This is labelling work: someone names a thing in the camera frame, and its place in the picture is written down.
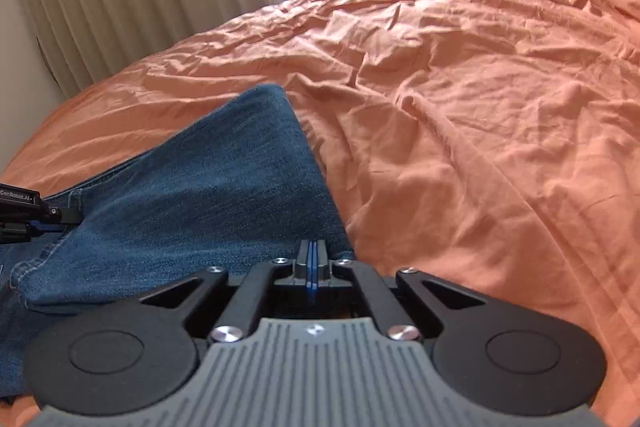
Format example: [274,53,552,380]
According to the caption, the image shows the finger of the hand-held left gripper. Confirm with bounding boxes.
[0,219,65,244]
[40,205,84,226]

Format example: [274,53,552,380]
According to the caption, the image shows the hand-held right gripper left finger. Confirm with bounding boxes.
[141,240,312,344]

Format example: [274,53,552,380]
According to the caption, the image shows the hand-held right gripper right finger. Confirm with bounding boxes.
[312,240,488,343]

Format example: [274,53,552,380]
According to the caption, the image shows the orange bed sheet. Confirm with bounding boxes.
[0,0,640,427]

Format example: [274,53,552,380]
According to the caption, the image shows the blue denim pants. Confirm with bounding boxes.
[0,84,357,408]

